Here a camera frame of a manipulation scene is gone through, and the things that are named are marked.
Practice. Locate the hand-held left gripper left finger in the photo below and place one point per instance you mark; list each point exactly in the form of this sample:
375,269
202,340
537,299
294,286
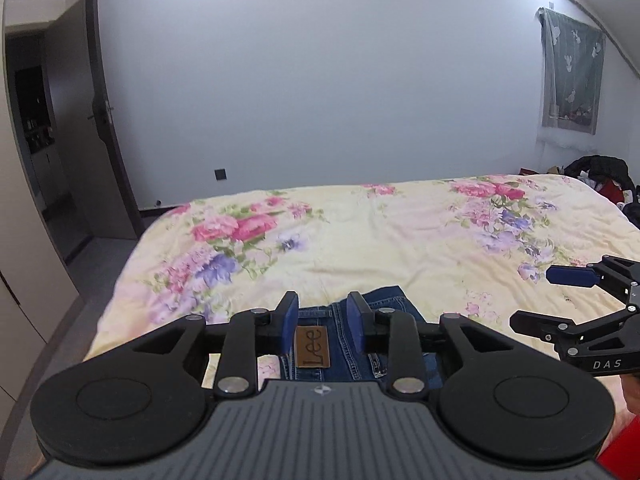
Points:
289,326

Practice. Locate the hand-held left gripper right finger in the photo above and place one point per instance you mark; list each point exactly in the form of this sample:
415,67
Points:
354,324

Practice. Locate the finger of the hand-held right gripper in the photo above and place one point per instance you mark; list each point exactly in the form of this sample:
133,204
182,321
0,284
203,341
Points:
570,276
535,324

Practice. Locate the blue denim pants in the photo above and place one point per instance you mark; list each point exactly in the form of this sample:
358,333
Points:
340,355

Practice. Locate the person's right forearm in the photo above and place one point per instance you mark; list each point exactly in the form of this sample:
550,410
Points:
625,445

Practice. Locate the yellow floral blanket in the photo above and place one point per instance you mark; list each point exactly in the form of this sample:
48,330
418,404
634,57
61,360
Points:
400,230

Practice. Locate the pile of clothes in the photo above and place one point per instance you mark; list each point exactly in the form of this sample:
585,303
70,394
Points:
600,175

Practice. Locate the green patterned curtain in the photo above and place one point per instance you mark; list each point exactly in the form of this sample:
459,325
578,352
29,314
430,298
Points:
570,70

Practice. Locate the dark grey door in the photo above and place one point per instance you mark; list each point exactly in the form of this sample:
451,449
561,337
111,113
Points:
100,160

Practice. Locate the beige wardrobe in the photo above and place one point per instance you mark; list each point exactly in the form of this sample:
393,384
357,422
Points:
25,285

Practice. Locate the dark hallway cabinet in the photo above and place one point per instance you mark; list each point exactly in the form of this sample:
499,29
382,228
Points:
37,125

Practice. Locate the black wall socket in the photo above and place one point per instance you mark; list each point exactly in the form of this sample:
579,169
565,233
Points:
220,175

